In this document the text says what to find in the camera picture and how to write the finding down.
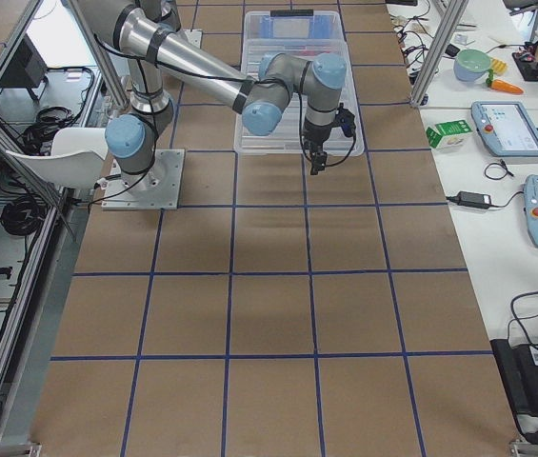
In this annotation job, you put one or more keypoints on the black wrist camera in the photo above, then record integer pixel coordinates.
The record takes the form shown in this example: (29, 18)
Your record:
(345, 120)

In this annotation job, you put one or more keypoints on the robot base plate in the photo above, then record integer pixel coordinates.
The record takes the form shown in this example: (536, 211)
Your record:
(158, 190)

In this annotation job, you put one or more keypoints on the toy carrot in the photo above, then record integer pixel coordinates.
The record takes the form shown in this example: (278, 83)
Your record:
(501, 85)

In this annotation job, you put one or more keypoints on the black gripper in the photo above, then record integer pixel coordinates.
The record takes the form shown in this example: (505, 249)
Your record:
(314, 138)

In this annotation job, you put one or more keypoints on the black power adapter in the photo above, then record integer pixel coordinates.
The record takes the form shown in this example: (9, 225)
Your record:
(473, 200)

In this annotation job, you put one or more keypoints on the green white carton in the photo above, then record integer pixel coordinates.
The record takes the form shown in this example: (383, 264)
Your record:
(448, 134)

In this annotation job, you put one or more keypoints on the white chair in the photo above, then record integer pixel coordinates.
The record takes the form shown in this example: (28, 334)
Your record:
(76, 158)

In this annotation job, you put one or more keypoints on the upper teach pendant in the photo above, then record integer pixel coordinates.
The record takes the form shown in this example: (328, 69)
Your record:
(505, 128)

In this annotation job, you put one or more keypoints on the yellow toy corn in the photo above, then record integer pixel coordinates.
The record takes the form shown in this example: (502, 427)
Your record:
(498, 67)

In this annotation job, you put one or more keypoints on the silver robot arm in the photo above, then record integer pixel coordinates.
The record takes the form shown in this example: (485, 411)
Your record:
(148, 34)

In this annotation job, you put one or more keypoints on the green bowl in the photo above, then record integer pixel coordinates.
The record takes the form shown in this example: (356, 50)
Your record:
(469, 65)

